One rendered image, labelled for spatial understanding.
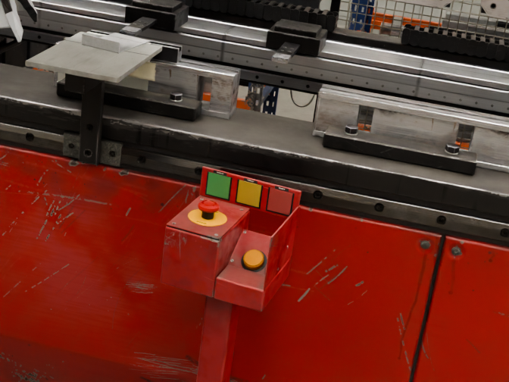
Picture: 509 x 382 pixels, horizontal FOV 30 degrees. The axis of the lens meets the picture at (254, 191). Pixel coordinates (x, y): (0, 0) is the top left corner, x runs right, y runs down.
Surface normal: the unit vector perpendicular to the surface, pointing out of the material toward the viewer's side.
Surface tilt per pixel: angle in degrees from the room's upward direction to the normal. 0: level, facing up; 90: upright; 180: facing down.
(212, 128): 0
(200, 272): 90
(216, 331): 90
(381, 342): 90
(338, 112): 90
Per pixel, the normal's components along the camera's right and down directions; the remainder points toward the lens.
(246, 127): 0.12, -0.91
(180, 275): -0.34, 0.33
